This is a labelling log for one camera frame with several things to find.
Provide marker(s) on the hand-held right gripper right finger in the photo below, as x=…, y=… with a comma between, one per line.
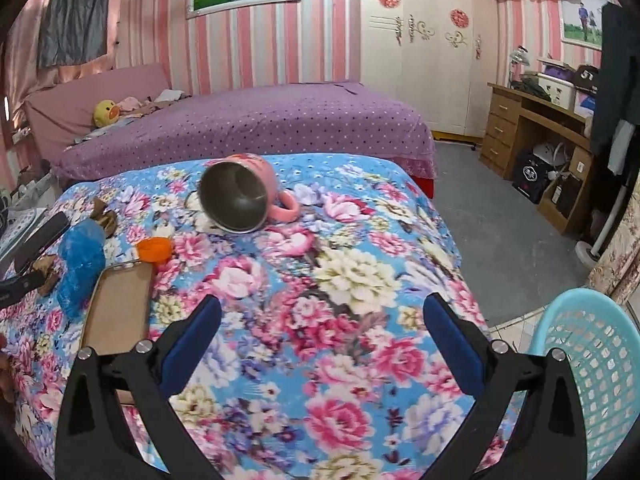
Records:
x=450, y=345

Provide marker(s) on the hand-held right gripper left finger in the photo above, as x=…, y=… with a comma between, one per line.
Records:
x=190, y=345

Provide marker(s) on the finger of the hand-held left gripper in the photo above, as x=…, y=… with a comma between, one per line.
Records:
x=42, y=242
x=20, y=287

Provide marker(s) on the light blue plastic basket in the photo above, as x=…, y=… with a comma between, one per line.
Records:
x=565, y=310

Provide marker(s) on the blue plastic bag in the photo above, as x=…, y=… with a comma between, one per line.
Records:
x=80, y=265

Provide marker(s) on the dark brown wrapper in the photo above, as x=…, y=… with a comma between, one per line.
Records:
x=103, y=217

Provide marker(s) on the yellow duck plush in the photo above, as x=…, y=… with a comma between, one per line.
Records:
x=106, y=114

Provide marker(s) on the blue floral blanket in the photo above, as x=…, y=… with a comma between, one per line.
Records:
x=325, y=270

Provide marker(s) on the pink covered headboard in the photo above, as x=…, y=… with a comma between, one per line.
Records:
x=75, y=95

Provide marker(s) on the pink metal-lined mug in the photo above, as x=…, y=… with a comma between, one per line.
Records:
x=235, y=195

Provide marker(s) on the white fan stand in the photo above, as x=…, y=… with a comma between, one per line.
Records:
x=587, y=252

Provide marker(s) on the red bed skirt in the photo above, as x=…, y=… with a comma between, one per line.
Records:
x=425, y=180

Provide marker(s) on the pink satin curtain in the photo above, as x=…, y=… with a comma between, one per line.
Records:
x=25, y=60

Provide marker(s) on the beige floral curtain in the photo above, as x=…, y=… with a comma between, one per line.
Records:
x=617, y=265

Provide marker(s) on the white fan head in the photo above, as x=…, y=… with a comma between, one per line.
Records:
x=547, y=155

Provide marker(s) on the wooden desk with drawers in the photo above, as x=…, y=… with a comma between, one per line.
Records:
x=505, y=125

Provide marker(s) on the grey hanging cloth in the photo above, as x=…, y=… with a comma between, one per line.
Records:
x=75, y=10

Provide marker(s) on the purple dotted bedspread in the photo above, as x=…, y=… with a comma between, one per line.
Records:
x=275, y=120

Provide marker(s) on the dark green cloth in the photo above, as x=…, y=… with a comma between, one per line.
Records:
x=535, y=89

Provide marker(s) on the white ornate wardrobe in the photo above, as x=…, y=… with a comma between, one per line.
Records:
x=430, y=70

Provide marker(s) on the white storage box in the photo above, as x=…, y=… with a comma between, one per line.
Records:
x=560, y=90

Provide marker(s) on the desk lamp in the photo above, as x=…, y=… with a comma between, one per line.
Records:
x=520, y=60

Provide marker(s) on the purple flat box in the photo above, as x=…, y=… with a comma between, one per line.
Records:
x=557, y=67

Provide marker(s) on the dark cap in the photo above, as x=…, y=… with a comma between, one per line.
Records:
x=586, y=79

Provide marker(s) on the hanging dark coat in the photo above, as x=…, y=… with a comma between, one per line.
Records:
x=620, y=70

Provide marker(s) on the small framed wall poster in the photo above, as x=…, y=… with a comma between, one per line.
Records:
x=582, y=20

